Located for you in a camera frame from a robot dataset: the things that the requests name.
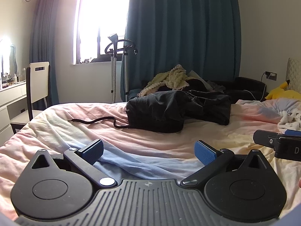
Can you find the black bedside sofa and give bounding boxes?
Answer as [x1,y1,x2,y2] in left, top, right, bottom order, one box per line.
[225,77,266,104]

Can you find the beige knitted blanket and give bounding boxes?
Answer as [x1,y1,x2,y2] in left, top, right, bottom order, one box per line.
[138,64,193,97]

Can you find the quilted beige headboard pillow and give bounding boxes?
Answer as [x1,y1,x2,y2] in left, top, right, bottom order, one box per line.
[286,58,301,93]

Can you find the white dresser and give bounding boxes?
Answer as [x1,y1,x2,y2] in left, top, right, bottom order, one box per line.
[0,82,27,146]

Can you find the white patterned blanket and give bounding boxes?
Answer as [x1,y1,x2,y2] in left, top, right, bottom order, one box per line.
[277,108,301,133]

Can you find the wall socket with charger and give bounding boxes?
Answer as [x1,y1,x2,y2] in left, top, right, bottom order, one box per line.
[261,71,277,81]

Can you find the blue curtain left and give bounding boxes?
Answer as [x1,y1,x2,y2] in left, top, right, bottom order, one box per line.
[28,0,82,105]

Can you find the teal curtain right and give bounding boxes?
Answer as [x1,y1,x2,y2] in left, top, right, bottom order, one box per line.
[120,0,241,94]

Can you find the dresser mirror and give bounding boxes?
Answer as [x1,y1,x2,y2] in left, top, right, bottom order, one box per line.
[1,38,18,76]

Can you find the white chair black frame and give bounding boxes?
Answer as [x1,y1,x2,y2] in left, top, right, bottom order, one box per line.
[10,62,52,134]

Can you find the black drawstring trousers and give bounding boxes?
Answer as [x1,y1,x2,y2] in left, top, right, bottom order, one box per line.
[71,90,231,133]

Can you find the black clothes pile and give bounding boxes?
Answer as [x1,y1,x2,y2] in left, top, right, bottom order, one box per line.
[182,70,226,93]

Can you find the pastel pink blue bedsheet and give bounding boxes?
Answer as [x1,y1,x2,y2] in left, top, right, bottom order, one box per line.
[1,98,300,220]

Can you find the yellow Pikachu plush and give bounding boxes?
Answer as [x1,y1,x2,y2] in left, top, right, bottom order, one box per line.
[265,80,301,100]

